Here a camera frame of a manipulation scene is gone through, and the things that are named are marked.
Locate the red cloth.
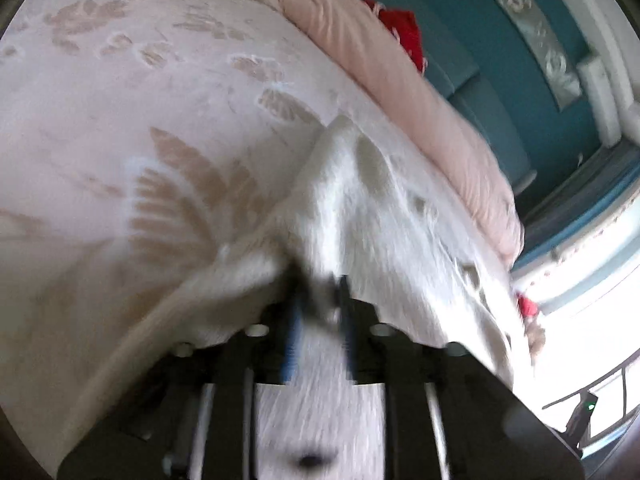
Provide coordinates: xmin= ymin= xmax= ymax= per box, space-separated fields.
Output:
xmin=362 ymin=0 xmax=429 ymax=77

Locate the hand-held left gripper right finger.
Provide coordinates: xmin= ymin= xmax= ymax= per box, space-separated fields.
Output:
xmin=338 ymin=274 xmax=468 ymax=387

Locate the teal padded headboard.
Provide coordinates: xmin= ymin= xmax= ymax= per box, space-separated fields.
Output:
xmin=295 ymin=0 xmax=608 ymax=266

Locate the floral silver trim panel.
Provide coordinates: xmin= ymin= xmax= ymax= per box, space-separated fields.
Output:
xmin=460 ymin=0 xmax=584 ymax=111

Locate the pink leaf-print bedsheet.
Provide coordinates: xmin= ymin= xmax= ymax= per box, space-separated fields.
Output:
xmin=0 ymin=0 xmax=516 ymax=471

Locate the black metal railing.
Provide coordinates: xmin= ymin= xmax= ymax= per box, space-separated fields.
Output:
xmin=542 ymin=362 xmax=632 ymax=411

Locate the small red item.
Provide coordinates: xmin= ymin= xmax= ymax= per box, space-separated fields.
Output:
xmin=517 ymin=294 xmax=542 ymax=320

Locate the white headboard frame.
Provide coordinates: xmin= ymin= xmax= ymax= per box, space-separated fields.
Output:
xmin=530 ymin=0 xmax=640 ymax=148

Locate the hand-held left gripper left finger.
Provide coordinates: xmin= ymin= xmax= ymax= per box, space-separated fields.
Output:
xmin=172 ymin=266 xmax=307 ymax=387

